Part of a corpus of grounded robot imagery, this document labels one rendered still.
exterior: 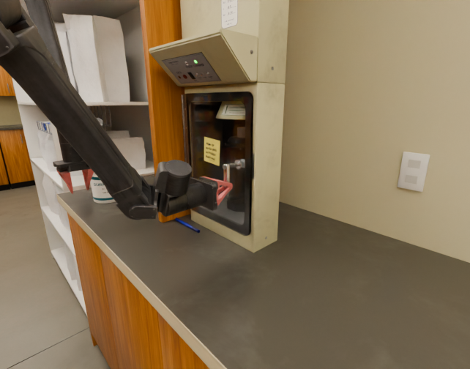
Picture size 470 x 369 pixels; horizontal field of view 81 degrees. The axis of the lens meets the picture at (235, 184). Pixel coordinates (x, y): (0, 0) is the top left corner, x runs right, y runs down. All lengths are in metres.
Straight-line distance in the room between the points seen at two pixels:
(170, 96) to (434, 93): 0.79
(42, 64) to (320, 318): 0.65
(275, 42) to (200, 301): 0.64
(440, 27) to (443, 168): 0.38
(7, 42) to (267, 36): 0.51
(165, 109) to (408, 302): 0.86
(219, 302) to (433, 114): 0.77
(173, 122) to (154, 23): 0.30
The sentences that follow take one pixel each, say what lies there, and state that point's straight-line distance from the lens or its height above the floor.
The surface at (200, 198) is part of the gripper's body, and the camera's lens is 0.66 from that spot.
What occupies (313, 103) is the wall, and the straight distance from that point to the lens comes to 1.12.
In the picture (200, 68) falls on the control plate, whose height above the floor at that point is 1.45.
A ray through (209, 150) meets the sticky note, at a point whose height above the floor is 1.22.
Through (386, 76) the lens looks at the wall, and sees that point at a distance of 1.02.
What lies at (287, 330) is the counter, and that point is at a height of 0.94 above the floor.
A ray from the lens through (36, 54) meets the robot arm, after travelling 0.50.
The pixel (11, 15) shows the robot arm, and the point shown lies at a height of 1.47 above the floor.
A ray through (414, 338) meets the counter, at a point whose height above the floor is 0.94.
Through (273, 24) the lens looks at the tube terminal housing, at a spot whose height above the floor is 1.54.
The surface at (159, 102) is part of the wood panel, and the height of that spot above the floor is 1.36.
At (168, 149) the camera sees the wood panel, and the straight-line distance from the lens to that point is 0.99.
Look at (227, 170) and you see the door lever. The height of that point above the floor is 1.19.
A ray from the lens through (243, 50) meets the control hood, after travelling 0.68.
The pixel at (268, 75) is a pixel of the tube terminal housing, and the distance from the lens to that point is 0.74.
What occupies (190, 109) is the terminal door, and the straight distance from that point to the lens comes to 0.91.
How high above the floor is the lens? 1.37
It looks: 17 degrees down
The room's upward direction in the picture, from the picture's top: straight up
